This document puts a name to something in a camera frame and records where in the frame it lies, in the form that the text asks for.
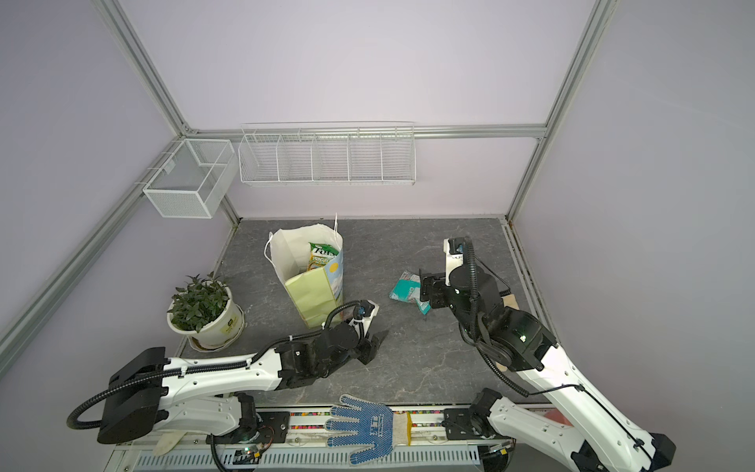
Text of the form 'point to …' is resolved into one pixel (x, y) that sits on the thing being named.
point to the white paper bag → (318, 290)
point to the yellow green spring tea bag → (320, 254)
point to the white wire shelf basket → (376, 153)
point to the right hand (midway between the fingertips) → (438, 270)
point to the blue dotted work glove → (375, 424)
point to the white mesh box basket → (192, 182)
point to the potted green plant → (202, 309)
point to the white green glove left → (167, 442)
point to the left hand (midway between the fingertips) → (379, 332)
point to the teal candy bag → (408, 289)
